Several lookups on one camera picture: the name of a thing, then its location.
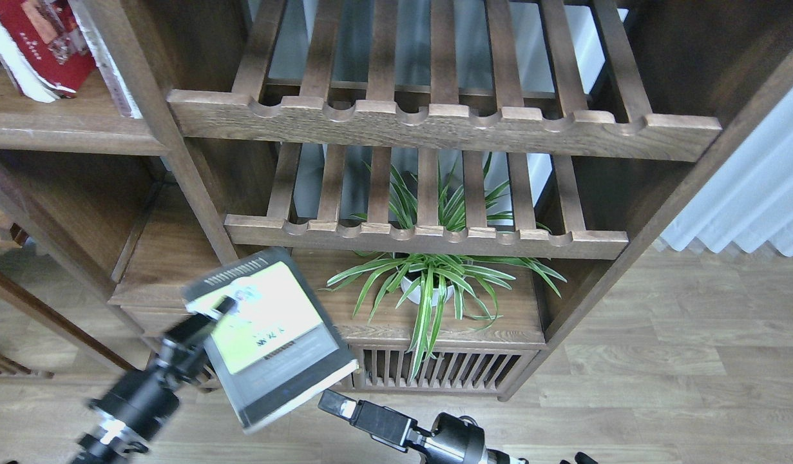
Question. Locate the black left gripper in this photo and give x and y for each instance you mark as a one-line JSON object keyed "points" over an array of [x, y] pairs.
{"points": [[142, 401]]}

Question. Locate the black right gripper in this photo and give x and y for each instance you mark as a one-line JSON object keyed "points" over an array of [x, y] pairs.
{"points": [[451, 440]]}

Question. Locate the black and yellow book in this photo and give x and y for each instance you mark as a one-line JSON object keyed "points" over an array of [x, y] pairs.
{"points": [[278, 347]]}

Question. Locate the red cover book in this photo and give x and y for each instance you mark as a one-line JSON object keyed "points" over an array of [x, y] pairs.
{"points": [[43, 50]]}

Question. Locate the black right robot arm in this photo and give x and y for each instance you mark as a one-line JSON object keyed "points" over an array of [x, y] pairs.
{"points": [[499, 459]]}

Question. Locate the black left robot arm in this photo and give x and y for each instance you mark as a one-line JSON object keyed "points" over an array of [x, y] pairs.
{"points": [[103, 446]]}

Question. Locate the green spider plant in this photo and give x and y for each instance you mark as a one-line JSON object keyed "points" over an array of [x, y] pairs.
{"points": [[430, 280]]}

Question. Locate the worn upright book spine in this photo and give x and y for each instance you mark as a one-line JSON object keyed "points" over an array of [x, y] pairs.
{"points": [[119, 91]]}

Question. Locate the dark wooden bookshelf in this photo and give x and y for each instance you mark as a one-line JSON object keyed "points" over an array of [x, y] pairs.
{"points": [[276, 123]]}

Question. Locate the white curtain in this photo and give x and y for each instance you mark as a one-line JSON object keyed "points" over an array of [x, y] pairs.
{"points": [[748, 203]]}

